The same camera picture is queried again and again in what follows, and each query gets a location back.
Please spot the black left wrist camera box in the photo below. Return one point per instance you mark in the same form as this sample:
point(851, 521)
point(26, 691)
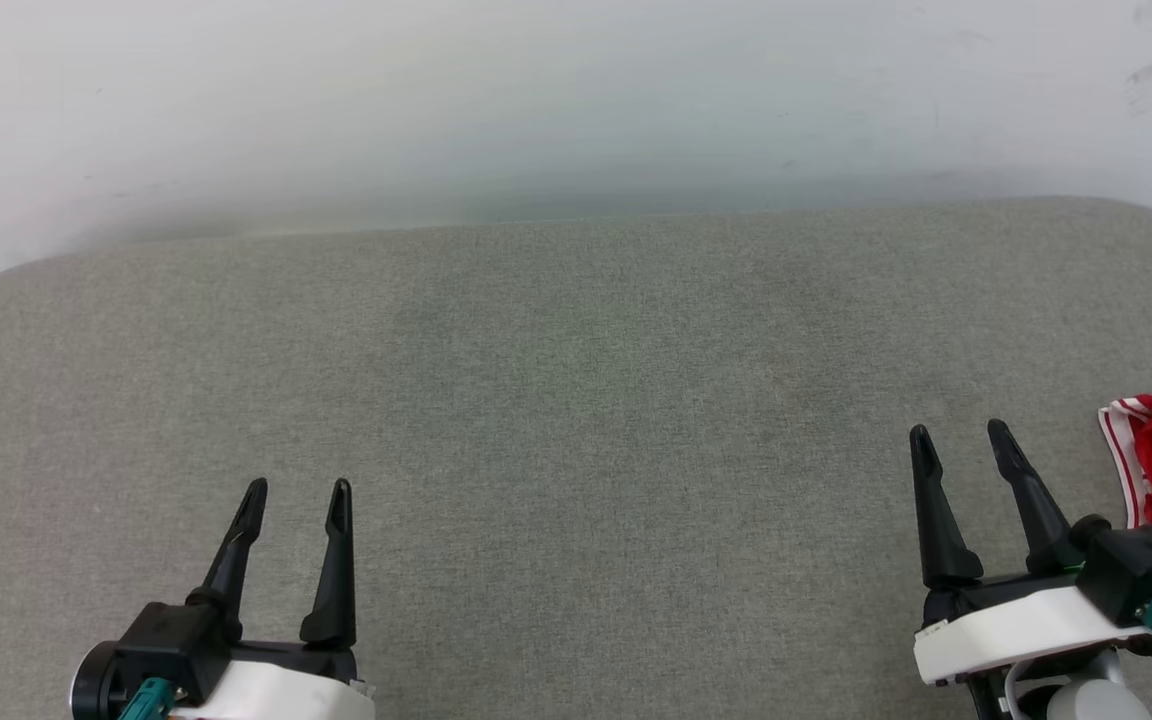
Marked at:
point(171, 645)

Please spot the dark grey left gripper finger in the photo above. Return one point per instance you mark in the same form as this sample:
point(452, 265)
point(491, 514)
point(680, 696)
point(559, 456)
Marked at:
point(231, 560)
point(336, 570)

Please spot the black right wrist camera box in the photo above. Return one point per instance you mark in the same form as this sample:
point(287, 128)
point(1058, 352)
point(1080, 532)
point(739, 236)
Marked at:
point(1136, 565)

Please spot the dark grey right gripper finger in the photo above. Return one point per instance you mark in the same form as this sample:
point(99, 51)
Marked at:
point(1031, 500)
point(936, 520)

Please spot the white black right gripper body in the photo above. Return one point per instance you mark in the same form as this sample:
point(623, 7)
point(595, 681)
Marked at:
point(1016, 625)

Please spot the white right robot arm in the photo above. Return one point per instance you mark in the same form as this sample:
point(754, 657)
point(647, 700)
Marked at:
point(1066, 695)

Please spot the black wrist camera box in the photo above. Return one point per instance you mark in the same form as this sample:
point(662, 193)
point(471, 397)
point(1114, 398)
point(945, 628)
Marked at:
point(1136, 565)
point(171, 645)

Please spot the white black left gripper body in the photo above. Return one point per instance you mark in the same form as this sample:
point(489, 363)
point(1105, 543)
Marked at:
point(276, 690)

